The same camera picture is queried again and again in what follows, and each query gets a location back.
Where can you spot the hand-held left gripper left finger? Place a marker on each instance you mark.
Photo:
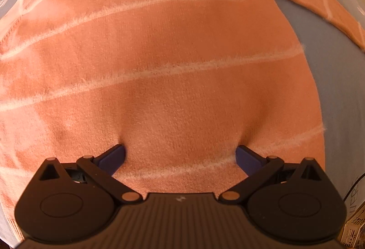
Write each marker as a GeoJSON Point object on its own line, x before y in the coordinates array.
{"type": "Point", "coordinates": [114, 156]}

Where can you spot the orange striped sweater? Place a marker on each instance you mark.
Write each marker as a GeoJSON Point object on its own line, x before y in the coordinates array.
{"type": "Point", "coordinates": [171, 66]}

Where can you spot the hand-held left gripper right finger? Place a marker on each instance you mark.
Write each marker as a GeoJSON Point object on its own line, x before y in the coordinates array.
{"type": "Point", "coordinates": [246, 157]}

